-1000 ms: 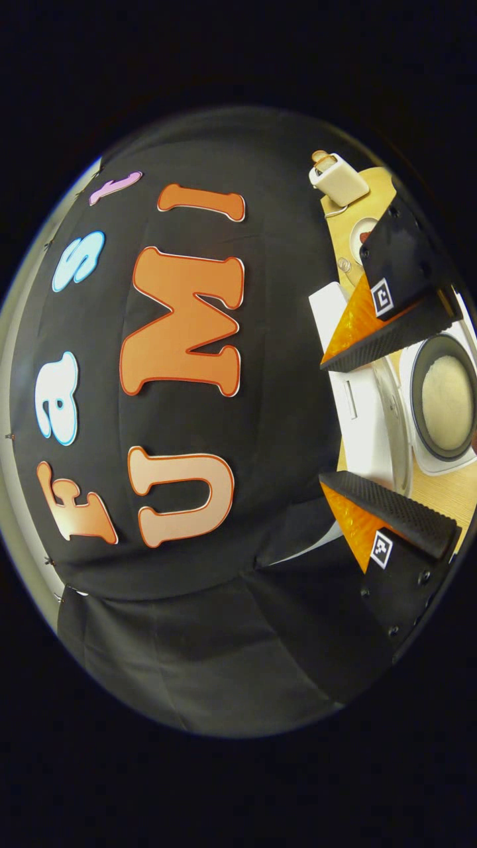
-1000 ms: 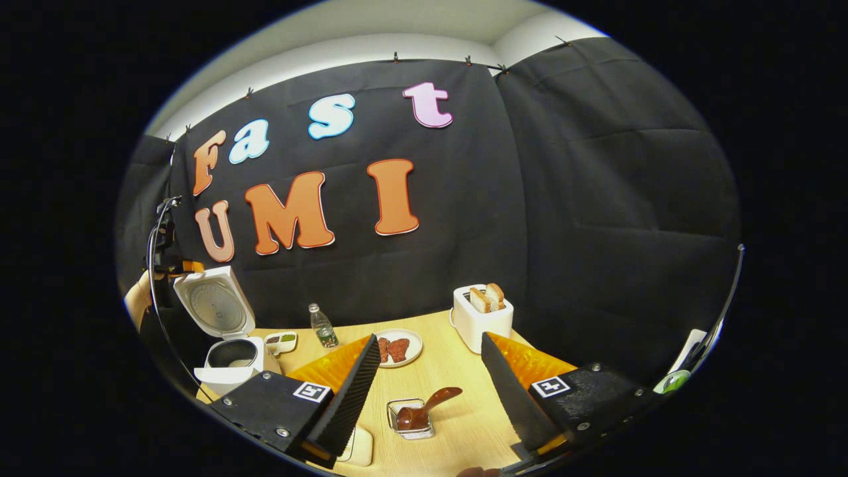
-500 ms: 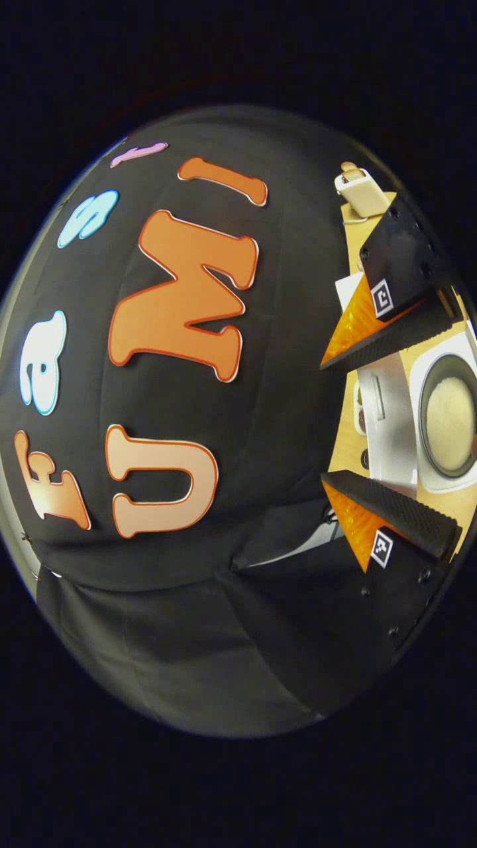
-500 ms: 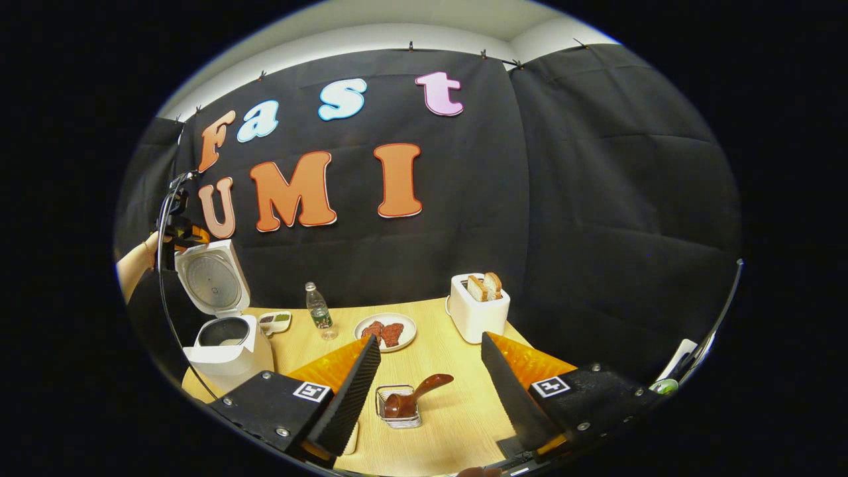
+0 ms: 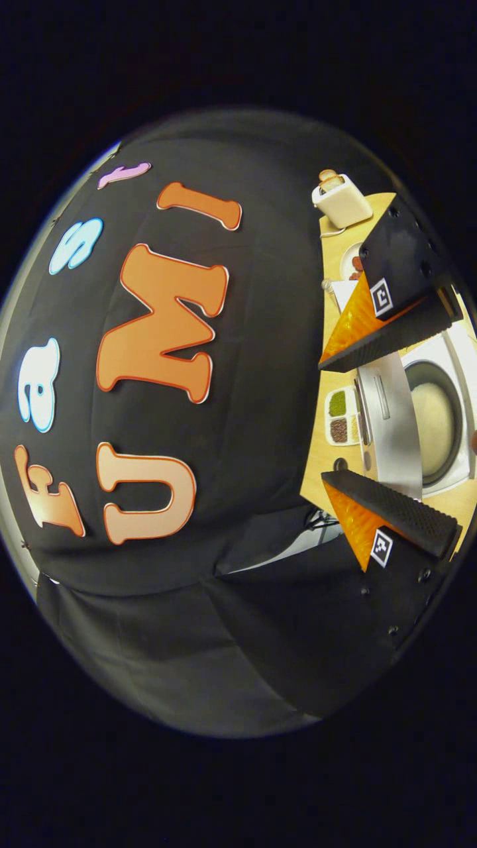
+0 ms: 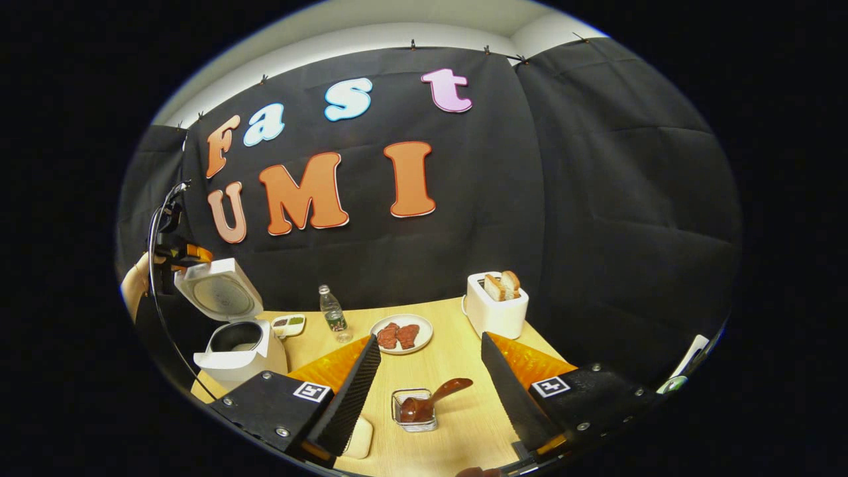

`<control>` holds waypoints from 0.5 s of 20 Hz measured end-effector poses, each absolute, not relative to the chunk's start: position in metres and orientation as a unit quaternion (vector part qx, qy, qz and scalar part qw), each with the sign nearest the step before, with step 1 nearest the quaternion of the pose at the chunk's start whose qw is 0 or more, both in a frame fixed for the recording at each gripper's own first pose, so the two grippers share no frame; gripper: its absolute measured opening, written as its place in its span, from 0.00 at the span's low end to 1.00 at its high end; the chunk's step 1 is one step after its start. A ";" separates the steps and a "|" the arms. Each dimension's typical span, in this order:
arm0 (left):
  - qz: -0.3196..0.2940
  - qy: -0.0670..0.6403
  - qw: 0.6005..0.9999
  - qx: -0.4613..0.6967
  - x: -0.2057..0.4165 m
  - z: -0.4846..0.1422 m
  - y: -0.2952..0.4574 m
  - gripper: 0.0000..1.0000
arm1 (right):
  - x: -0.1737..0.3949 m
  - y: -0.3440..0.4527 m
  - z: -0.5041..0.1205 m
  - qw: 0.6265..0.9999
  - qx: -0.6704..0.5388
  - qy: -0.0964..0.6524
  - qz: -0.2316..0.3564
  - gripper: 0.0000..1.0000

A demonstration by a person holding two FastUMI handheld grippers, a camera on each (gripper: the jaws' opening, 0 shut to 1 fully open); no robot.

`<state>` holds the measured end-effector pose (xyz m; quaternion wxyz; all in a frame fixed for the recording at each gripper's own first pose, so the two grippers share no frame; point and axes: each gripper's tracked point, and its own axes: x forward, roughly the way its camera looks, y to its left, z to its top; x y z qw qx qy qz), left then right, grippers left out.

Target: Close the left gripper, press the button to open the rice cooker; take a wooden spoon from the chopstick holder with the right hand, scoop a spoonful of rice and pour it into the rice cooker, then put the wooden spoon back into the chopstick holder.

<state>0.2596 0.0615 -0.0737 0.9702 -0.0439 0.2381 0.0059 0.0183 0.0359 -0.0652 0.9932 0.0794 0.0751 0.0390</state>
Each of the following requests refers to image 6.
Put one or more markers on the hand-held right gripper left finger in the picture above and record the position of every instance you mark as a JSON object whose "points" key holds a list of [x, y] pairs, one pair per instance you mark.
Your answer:
{"points": [[351, 391]]}

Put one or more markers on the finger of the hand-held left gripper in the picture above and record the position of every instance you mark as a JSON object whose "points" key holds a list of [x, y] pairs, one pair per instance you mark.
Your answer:
{"points": [[197, 254]]}

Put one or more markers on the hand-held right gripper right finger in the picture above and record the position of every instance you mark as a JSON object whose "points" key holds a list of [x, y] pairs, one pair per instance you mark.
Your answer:
{"points": [[513, 397]]}

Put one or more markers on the brown wooden spoon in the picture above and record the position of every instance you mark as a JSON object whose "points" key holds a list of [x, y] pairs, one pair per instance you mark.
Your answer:
{"points": [[444, 392]]}

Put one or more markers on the white rice cooker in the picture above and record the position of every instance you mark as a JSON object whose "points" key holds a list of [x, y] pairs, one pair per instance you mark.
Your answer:
{"points": [[238, 361]]}

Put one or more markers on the clear glass tray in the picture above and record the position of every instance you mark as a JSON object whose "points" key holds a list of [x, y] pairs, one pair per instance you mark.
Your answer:
{"points": [[359, 437]]}

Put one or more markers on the clear plastic water bottle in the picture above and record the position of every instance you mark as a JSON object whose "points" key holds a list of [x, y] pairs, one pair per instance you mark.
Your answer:
{"points": [[336, 318]]}

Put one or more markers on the white toaster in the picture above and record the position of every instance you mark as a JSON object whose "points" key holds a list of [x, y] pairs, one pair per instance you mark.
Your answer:
{"points": [[497, 318]]}

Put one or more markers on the white divided condiment dish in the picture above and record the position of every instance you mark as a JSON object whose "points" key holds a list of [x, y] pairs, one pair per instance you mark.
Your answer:
{"points": [[289, 324]]}

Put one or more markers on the white round plate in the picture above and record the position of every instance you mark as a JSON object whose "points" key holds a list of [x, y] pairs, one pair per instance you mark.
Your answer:
{"points": [[425, 331]]}

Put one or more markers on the toasted bread slice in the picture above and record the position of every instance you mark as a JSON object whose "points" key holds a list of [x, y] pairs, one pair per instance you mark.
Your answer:
{"points": [[511, 283], [494, 289]]}

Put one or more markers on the black backdrop cloth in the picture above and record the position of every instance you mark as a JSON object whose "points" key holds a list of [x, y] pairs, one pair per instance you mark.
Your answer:
{"points": [[596, 199]]}

